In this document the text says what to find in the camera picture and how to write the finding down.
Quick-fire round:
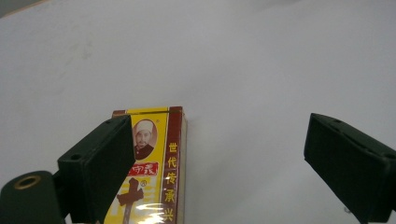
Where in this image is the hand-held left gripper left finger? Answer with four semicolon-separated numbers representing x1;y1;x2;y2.
57;114;137;224

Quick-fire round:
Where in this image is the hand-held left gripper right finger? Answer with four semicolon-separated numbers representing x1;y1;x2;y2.
304;112;396;224

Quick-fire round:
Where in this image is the yellow and red seasoning box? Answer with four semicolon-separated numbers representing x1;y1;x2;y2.
104;105;189;224

